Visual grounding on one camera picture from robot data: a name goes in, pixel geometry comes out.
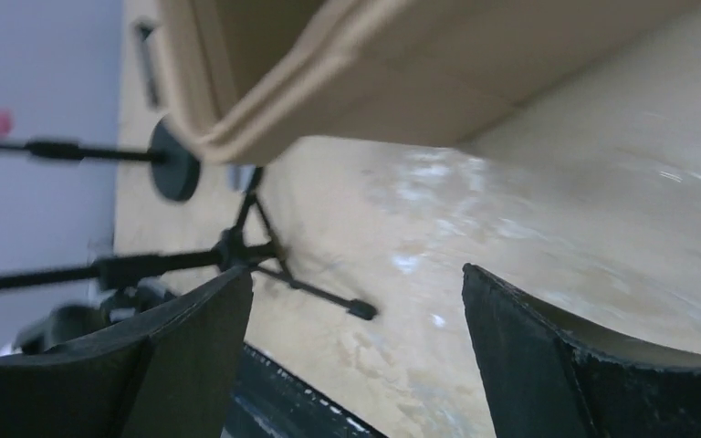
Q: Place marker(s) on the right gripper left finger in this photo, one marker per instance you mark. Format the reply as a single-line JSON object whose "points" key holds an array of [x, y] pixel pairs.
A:
{"points": [[167, 372]]}

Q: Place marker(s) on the tan plastic toolbox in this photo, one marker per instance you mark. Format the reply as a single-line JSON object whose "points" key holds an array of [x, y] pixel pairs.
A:
{"points": [[240, 81]]}

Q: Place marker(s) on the black front mounting rail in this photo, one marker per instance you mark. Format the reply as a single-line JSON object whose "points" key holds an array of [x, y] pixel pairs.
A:
{"points": [[268, 400]]}

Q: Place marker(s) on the black tripod shock mount stand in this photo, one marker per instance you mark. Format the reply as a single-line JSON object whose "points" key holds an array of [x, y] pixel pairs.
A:
{"points": [[117, 272]]}

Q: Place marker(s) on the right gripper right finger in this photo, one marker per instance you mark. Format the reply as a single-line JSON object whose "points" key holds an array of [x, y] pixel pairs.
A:
{"points": [[547, 372]]}

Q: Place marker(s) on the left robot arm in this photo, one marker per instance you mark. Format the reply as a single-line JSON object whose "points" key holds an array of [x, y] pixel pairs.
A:
{"points": [[74, 320]]}

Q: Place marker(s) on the black round base mic stand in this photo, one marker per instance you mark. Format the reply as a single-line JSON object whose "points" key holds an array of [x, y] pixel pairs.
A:
{"points": [[175, 171]]}

